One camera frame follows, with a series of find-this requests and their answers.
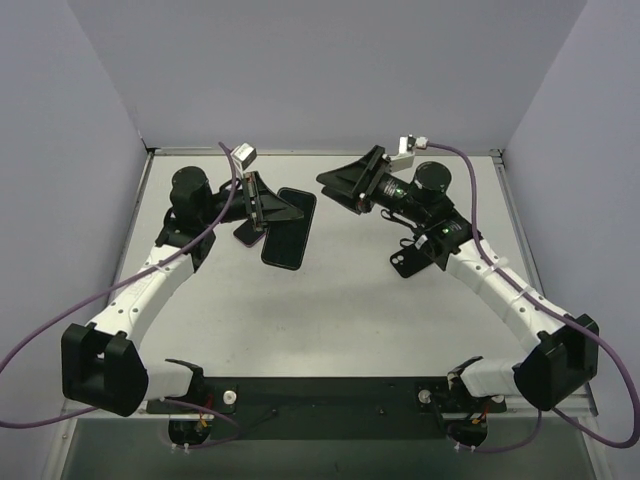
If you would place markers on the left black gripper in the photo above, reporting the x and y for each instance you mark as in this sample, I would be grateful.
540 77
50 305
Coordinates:
253 201

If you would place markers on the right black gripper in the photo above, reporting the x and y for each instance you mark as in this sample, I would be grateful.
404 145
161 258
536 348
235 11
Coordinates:
370 178

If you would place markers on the purple smartphone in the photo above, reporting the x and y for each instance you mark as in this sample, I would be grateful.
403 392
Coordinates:
247 235

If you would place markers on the black phone case with phone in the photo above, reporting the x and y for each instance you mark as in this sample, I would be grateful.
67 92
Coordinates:
413 256

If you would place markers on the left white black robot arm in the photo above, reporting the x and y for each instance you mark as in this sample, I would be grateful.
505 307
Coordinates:
101 363

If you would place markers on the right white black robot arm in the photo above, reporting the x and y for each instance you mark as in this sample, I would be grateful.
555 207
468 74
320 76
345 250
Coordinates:
561 354

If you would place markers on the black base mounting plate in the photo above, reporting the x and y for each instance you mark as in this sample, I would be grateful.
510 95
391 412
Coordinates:
330 408

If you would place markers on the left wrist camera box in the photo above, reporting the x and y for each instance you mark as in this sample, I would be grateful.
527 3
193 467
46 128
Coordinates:
243 156

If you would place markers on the aluminium front rail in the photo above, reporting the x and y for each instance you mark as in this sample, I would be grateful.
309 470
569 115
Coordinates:
579 404

